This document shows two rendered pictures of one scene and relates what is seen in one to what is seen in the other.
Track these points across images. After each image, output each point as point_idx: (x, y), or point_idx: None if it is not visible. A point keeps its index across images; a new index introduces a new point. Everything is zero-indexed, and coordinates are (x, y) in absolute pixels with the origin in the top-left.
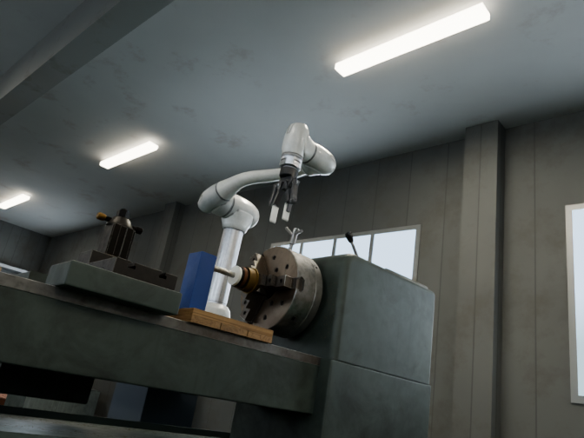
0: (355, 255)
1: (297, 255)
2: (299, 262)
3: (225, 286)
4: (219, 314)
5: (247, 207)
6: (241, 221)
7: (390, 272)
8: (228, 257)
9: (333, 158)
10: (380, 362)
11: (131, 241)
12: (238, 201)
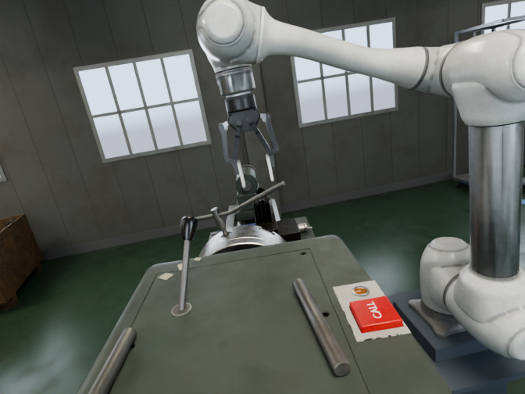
0: (147, 270)
1: (206, 245)
2: (198, 256)
3: (473, 241)
4: (460, 288)
5: (462, 69)
6: (460, 108)
7: (110, 334)
8: (469, 187)
9: (198, 23)
10: None
11: (257, 210)
12: (448, 66)
